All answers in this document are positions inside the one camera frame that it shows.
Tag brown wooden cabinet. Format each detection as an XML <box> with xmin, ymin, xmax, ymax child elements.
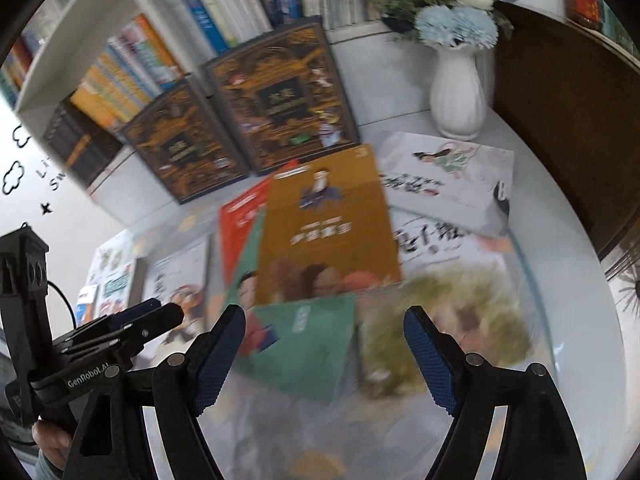
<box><xmin>492</xmin><ymin>0</ymin><xmax>640</xmax><ymax>261</ymax></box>

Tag white calligraphy book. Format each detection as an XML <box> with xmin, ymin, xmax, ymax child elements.
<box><xmin>392</xmin><ymin>210</ymin><xmax>516</xmax><ymax>267</ymax></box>

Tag row of colourful shelf books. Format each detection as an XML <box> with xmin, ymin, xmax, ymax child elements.
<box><xmin>70</xmin><ymin>0</ymin><xmax>386</xmax><ymax>133</ymax></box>

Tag person's left hand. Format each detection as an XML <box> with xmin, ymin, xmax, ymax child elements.
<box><xmin>31</xmin><ymin>420</ymin><xmax>73</xmax><ymax>466</ymax></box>

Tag white painted figure book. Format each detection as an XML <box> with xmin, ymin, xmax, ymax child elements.
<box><xmin>375</xmin><ymin>131</ymin><xmax>516</xmax><ymax>238</ymax></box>

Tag black line wall decal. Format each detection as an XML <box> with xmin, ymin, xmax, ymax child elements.
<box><xmin>0</xmin><ymin>122</ymin><xmax>68</xmax><ymax>216</ymax></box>

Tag row of thin colourful books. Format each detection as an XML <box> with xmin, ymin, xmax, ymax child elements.
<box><xmin>0</xmin><ymin>0</ymin><xmax>108</xmax><ymax>108</ymax></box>

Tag blurred red yellow books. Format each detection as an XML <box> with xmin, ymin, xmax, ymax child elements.
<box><xmin>560</xmin><ymin>0</ymin><xmax>640</xmax><ymax>56</ymax></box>

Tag mustard brown book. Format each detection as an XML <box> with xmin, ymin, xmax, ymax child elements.
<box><xmin>254</xmin><ymin>145</ymin><xmax>403</xmax><ymax>307</ymax></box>

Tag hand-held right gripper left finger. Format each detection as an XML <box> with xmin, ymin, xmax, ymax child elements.
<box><xmin>62</xmin><ymin>304</ymin><xmax>247</xmax><ymax>480</ymax></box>

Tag white green cartoon book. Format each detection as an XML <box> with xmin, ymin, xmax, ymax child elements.
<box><xmin>75</xmin><ymin>230</ymin><xmax>138</xmax><ymax>326</ymax></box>

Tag black cable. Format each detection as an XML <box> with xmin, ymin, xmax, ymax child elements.
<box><xmin>46</xmin><ymin>280</ymin><xmax>79</xmax><ymax>329</ymax></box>

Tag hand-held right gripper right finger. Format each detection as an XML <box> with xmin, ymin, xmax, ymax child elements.
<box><xmin>403</xmin><ymin>306</ymin><xmax>588</xmax><ymax>480</ymax></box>

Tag red book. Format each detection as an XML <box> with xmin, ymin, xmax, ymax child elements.
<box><xmin>218</xmin><ymin>160</ymin><xmax>301</xmax><ymax>286</ymax></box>

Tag white child cover book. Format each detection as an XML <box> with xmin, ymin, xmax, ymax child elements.
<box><xmin>135</xmin><ymin>235</ymin><xmax>211</xmax><ymax>361</ymax></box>

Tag white ribbed vase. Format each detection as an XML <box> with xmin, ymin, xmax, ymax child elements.
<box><xmin>429</xmin><ymin>42</ymin><xmax>488</xmax><ymax>142</ymax></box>

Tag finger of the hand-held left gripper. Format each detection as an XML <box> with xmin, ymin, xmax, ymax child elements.
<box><xmin>111</xmin><ymin>298</ymin><xmax>162</xmax><ymax>329</ymax></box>
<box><xmin>119</xmin><ymin>302</ymin><xmax>185</xmax><ymax>350</ymax></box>

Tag spiky leafy plant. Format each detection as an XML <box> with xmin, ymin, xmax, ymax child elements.
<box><xmin>606</xmin><ymin>255</ymin><xmax>640</xmax><ymax>322</ymax></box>

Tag ornate dark gold book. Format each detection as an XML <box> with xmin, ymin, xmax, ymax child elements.
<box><xmin>202</xmin><ymin>16</ymin><xmax>361</xmax><ymax>176</ymax></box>
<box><xmin>121</xmin><ymin>76</ymin><xmax>251</xmax><ymax>205</ymax></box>

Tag rabbit meadow picture book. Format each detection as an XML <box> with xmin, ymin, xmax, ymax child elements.
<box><xmin>357</xmin><ymin>255</ymin><xmax>533</xmax><ymax>401</ymax></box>

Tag white bookshelf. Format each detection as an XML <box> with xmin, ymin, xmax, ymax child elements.
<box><xmin>0</xmin><ymin>0</ymin><xmax>396</xmax><ymax>226</ymax></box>

